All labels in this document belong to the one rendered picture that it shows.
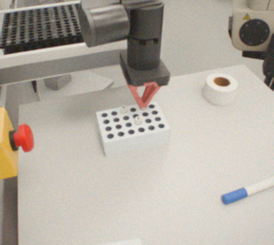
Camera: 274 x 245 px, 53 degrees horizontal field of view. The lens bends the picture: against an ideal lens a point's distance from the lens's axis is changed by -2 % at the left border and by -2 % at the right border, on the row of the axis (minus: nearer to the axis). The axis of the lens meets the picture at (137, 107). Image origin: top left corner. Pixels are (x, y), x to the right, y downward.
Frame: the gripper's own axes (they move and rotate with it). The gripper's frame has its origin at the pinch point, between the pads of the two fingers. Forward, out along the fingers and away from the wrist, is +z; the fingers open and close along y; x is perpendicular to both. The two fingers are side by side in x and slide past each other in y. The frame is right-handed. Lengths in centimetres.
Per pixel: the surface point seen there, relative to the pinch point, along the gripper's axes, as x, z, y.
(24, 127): -19.8, -7.9, 10.3
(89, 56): -8.3, -5.6, -10.1
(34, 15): -18.9, -8.8, -27.1
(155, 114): 2.3, 2.4, 1.3
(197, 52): 90, 78, -143
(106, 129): -7.8, 2.2, 3.3
